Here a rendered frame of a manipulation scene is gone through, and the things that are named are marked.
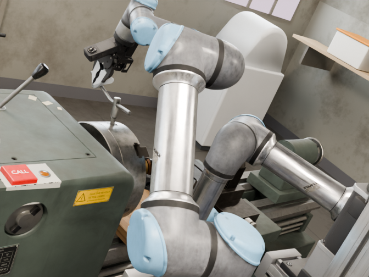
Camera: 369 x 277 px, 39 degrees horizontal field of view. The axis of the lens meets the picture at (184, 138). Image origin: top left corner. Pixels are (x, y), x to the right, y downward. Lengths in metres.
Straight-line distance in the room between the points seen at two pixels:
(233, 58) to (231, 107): 3.73
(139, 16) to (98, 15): 3.27
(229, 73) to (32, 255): 0.64
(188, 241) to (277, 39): 4.03
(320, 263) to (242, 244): 0.25
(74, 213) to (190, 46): 0.50
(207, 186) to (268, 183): 1.10
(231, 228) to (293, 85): 5.45
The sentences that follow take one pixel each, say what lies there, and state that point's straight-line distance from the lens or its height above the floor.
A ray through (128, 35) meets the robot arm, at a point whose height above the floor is 1.50.
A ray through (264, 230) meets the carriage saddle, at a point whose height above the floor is 0.93.
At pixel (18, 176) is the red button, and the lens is 1.16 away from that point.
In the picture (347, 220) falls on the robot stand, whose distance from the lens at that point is 1.14.
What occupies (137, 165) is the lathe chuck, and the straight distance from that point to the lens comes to 1.56.
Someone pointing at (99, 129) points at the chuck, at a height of 1.24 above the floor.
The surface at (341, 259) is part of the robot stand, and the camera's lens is 1.05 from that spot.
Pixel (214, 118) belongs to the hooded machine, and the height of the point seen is 0.36.
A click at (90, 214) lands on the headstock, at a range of 1.34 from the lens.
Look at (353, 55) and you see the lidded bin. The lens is 5.27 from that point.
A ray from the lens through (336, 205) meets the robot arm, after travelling 1.53.
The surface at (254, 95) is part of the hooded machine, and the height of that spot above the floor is 0.65.
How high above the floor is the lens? 1.87
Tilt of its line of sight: 22 degrees down
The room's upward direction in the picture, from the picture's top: 23 degrees clockwise
